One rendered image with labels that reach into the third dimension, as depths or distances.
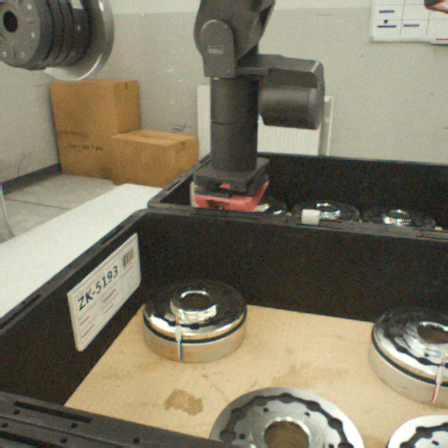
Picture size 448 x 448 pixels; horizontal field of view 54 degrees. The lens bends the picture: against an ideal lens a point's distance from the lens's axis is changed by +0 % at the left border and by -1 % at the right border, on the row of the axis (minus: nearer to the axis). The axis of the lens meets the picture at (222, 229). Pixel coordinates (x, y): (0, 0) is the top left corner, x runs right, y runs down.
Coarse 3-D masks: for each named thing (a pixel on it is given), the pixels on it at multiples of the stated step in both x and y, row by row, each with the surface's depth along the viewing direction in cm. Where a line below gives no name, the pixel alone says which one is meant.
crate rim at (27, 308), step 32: (128, 224) 45; (224, 224) 46; (256, 224) 46; (288, 224) 45; (320, 224) 45; (96, 256) 39; (64, 288) 34; (0, 320) 30; (0, 416) 22; (32, 416) 22; (64, 416) 22; (96, 416) 22
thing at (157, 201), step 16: (208, 160) 69; (320, 160) 71; (336, 160) 70; (352, 160) 70; (368, 160) 69; (384, 160) 69; (192, 176) 62; (160, 192) 54; (176, 208) 49; (192, 208) 49; (208, 208) 49; (336, 224) 45; (352, 224) 45; (368, 224) 45
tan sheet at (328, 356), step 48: (144, 336) 44; (288, 336) 44; (336, 336) 44; (96, 384) 38; (144, 384) 38; (192, 384) 38; (240, 384) 38; (288, 384) 38; (336, 384) 38; (384, 384) 38; (192, 432) 33; (384, 432) 33
